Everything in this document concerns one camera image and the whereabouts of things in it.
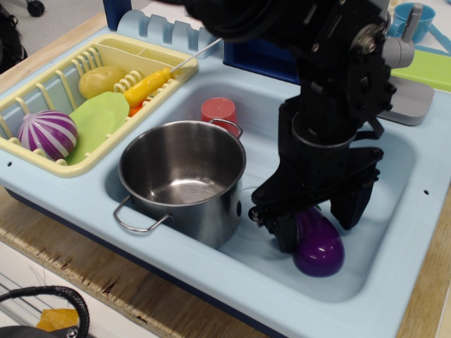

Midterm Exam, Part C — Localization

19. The light blue toy sink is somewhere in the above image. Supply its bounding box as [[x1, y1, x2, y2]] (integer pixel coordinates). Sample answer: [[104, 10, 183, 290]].
[[0, 9, 451, 338]]

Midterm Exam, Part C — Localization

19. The grey toy faucet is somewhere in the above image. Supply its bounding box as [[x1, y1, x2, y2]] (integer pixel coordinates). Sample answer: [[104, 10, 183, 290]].
[[379, 20, 434, 126]]

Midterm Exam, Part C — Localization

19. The yellow handled whisk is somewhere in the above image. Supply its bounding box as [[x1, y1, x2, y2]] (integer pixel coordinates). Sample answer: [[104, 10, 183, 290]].
[[123, 38, 223, 108]]

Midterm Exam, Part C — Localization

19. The purple white striped toy onion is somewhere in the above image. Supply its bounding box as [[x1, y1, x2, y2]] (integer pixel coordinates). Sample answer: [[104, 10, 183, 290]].
[[17, 111, 78, 161]]

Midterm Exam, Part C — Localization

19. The black braided cable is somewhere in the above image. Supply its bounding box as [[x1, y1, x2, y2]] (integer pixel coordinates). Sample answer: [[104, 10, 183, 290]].
[[0, 285, 90, 338]]

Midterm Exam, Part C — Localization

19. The yellow dish rack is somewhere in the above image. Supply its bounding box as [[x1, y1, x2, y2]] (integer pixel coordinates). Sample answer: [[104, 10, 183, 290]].
[[1, 34, 198, 177]]

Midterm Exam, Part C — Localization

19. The green plastic plate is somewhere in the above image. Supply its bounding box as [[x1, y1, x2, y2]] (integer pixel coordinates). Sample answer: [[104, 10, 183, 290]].
[[66, 92, 130, 165]]

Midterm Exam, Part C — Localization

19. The yellow tape piece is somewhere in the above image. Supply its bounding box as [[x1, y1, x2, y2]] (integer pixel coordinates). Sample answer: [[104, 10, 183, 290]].
[[35, 308, 79, 332]]

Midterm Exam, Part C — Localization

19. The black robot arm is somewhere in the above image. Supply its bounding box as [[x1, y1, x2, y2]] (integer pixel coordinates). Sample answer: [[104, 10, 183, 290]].
[[182, 1, 395, 253]]

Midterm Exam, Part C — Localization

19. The orange toy piece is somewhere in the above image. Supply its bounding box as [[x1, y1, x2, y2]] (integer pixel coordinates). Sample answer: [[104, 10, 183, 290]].
[[128, 102, 143, 117]]

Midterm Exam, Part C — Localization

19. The stainless steel pot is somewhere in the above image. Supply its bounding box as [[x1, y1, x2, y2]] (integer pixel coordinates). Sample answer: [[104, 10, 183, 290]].
[[118, 120, 247, 248]]

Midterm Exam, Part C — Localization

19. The purple toy eggplant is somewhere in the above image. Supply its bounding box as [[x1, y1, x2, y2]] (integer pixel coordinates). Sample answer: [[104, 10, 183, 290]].
[[293, 207, 345, 277]]

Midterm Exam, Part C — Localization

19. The red plastic cup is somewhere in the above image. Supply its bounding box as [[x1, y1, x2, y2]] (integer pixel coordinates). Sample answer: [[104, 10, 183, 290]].
[[200, 97, 240, 137]]

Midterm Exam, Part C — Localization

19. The yellow toy potato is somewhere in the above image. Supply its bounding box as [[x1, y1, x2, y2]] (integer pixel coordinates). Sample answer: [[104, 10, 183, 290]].
[[78, 66, 125, 99]]

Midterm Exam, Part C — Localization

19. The blue plastic cup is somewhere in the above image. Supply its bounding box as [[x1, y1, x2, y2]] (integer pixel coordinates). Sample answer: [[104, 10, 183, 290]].
[[388, 3, 436, 43]]

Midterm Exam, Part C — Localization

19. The green cutting board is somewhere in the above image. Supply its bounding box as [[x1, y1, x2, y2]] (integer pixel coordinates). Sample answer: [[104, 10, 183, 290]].
[[391, 51, 451, 92]]

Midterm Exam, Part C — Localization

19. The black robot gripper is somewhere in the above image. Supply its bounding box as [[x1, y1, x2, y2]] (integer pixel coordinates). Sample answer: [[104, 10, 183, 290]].
[[249, 96, 383, 253]]

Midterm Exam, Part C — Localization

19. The black chair wheel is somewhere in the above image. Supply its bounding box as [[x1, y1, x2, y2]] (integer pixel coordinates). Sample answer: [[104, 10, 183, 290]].
[[26, 0, 45, 18]]

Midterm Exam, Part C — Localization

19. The black bag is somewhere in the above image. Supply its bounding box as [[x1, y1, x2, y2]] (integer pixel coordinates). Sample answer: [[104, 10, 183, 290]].
[[1, 6, 27, 73]]

